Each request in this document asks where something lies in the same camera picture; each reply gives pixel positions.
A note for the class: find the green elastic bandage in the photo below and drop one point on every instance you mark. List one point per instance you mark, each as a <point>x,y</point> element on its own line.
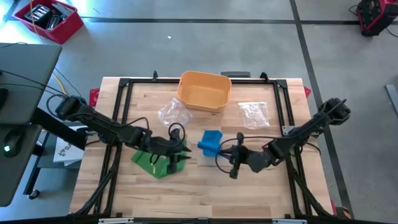
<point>146,161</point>

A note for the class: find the black battery pack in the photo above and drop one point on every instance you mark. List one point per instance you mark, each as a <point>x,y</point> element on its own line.
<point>38,12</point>

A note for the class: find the red and black equipment case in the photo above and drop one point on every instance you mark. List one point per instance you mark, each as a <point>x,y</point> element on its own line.
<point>373,18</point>

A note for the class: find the grey desk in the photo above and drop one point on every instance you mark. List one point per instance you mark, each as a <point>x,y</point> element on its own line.
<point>28,77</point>

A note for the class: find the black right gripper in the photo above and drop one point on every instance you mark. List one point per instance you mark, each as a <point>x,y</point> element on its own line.
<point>252,157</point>

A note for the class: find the black support beam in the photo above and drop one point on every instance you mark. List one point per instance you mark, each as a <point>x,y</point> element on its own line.
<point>56,127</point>

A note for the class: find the red plastic crate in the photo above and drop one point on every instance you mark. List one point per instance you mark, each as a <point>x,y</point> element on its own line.
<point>66,28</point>

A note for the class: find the silver aluminium bracket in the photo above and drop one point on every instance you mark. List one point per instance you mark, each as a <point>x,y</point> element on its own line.
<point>289,221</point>
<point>115,221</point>
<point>288,130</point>

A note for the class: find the black computer mouse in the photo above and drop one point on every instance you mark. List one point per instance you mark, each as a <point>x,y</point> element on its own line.
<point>12,144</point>

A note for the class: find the white printed paper sheet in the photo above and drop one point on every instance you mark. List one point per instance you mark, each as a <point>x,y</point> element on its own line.
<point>66,149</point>

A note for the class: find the clear plastic container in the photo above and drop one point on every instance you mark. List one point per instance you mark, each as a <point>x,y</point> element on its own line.
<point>53,21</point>

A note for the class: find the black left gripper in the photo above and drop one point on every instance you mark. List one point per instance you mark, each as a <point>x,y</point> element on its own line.
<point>155,144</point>

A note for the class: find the yellow plastic bin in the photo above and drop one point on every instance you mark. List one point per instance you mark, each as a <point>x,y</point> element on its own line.
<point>203,93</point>

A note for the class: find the clear plastic bag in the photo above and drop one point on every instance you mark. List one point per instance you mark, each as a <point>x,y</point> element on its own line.
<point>174,113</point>
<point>253,115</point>

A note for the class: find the blue elastic bandage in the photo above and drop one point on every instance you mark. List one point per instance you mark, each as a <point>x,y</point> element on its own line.
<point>211,138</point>

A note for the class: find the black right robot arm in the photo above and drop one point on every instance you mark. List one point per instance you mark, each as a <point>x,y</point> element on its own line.
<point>311,127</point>

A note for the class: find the red corner guard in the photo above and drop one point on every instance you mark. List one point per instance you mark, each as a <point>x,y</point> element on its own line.
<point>307,91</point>
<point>94,97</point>
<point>342,211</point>

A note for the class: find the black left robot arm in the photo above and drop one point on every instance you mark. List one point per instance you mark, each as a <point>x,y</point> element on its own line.
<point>102,123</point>

